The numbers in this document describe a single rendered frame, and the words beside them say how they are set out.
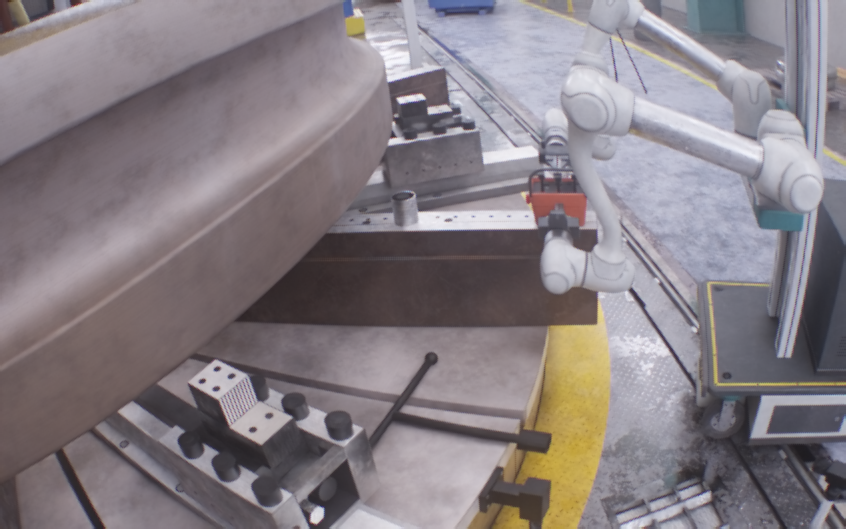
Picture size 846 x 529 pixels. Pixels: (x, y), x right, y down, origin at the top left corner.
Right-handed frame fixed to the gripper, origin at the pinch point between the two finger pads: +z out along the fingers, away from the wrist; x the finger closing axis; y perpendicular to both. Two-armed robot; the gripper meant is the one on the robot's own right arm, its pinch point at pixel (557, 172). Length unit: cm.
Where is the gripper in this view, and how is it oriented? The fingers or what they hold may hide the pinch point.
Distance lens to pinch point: 229.7
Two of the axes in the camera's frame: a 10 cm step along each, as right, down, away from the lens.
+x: 9.7, -0.1, -2.3
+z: -1.6, 6.9, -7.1
